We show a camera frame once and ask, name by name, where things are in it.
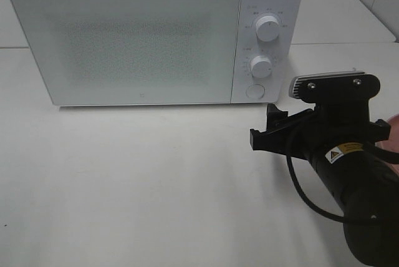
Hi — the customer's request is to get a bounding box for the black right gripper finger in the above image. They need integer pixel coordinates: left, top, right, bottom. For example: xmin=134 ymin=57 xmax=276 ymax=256
xmin=249 ymin=109 xmax=314 ymax=155
xmin=266 ymin=104 xmax=288 ymax=131

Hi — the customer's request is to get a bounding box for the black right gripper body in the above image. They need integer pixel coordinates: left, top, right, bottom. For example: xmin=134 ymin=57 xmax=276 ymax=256
xmin=288 ymin=100 xmax=392 ymax=163

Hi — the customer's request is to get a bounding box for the round white door-release button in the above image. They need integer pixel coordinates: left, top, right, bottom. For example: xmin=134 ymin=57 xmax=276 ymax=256
xmin=246 ymin=84 xmax=265 ymax=100

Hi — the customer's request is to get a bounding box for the pink round plate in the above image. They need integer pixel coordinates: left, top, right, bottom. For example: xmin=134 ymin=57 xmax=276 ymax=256
xmin=375 ymin=112 xmax=399 ymax=168

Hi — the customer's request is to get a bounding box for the white microwave door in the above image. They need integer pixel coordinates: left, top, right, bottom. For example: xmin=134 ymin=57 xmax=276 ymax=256
xmin=11 ymin=0 xmax=240 ymax=106

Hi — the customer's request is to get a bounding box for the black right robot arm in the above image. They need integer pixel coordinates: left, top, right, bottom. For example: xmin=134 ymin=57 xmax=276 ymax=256
xmin=250 ymin=101 xmax=398 ymax=266

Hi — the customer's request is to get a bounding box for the lower white timer knob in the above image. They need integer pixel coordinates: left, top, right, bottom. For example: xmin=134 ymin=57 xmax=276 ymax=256
xmin=249 ymin=56 xmax=272 ymax=79

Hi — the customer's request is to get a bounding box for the upper white power knob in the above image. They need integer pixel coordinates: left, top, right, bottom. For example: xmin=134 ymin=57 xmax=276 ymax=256
xmin=254 ymin=12 xmax=281 ymax=42

